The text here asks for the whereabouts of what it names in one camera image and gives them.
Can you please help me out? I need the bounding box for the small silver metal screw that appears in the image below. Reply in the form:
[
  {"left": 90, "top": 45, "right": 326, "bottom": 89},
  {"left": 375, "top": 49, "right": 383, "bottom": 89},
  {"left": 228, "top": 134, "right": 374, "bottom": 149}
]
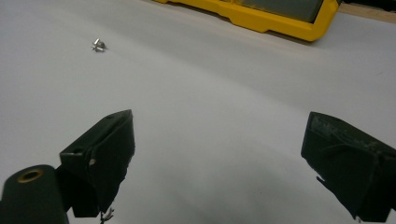
[{"left": 91, "top": 37, "right": 107, "bottom": 53}]

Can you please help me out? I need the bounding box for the yellow drawer organizer cabinet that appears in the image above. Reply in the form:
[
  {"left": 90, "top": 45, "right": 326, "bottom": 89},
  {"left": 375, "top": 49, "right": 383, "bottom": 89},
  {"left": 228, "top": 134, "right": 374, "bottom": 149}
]
[{"left": 152, "top": 0, "right": 343, "bottom": 43}]

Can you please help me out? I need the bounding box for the white table board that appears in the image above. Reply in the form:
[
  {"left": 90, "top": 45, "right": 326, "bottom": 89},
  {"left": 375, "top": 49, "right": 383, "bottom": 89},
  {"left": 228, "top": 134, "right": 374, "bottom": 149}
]
[{"left": 0, "top": 0, "right": 396, "bottom": 224}]

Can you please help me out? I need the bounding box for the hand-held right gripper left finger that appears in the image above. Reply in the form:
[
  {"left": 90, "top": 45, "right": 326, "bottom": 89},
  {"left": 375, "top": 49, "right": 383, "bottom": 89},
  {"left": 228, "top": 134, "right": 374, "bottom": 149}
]
[{"left": 59, "top": 109, "right": 136, "bottom": 218}]

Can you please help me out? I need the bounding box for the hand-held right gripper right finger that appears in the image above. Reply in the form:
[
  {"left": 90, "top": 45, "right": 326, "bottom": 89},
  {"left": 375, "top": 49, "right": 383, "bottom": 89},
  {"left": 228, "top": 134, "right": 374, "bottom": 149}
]
[{"left": 301, "top": 111, "right": 396, "bottom": 223}]

